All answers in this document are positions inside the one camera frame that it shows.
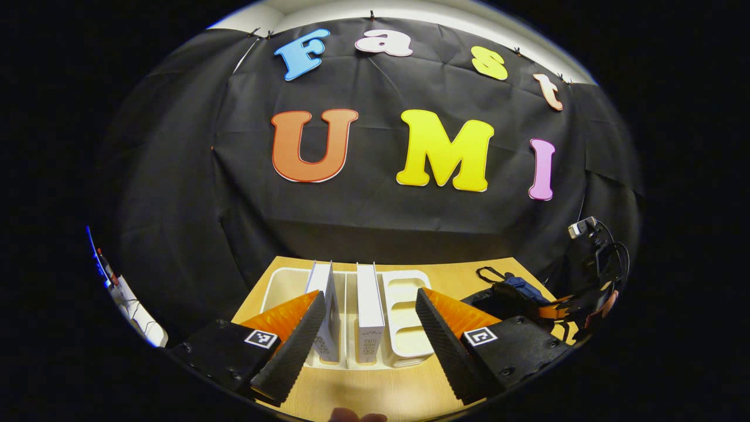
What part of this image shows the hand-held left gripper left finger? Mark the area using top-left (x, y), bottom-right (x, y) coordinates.
top-left (167, 290), bottom-right (328, 406)

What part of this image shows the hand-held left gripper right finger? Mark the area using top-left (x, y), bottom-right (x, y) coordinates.
top-left (415, 287), bottom-right (572, 406)

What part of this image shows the blue schoolbag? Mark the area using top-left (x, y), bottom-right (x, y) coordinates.
top-left (460, 266), bottom-right (557, 329)

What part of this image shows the grey cover book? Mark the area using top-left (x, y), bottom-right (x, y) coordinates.
top-left (305, 261), bottom-right (341, 363)

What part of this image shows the white plastic bookshelf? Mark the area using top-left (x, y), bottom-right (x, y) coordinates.
top-left (260, 267), bottom-right (437, 370)

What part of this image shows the thick white book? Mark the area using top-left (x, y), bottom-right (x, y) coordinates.
top-left (354, 263), bottom-right (386, 364)

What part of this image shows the coloured monitor screen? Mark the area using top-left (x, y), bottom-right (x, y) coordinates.
top-left (86, 226), bottom-right (112, 288)

